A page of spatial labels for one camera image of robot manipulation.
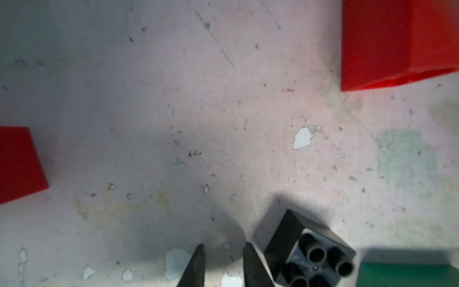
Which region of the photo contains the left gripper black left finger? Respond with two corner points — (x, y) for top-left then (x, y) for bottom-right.
(177, 244), (206, 287)

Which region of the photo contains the red lego brick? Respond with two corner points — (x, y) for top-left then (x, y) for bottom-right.
(341, 0), (459, 92)
(1, 126), (49, 204)

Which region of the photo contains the green long lego brick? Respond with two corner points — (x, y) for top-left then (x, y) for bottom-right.
(356, 263), (459, 287)

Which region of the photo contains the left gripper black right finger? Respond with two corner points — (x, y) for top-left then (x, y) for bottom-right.
(243, 242), (275, 287)

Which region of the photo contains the black lego brick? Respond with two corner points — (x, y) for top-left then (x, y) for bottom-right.
(264, 209), (356, 287)

